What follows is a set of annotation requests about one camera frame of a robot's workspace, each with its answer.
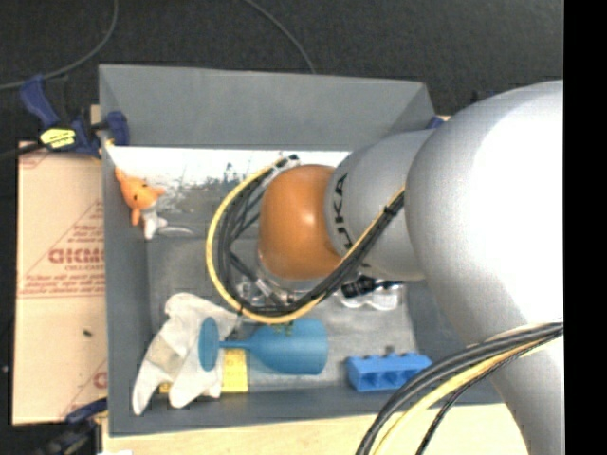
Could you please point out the black cylinder on white bracket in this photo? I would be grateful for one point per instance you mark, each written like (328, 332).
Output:
(356, 287)

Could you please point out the blue toy building brick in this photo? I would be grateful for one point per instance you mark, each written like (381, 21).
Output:
(386, 372)

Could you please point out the brown cardboard board, red print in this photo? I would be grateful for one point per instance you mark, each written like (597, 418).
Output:
(57, 301)

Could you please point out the orange toy fox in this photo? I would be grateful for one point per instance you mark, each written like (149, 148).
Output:
(137, 194)

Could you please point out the blue plastic goblet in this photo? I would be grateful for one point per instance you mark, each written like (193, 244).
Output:
(284, 349)

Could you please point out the white cloth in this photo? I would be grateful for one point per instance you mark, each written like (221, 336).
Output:
(182, 349)

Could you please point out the yellow measuring tape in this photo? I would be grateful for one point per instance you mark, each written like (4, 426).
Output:
(235, 372)

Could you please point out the grey metal bin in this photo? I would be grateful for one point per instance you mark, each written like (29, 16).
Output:
(265, 107)

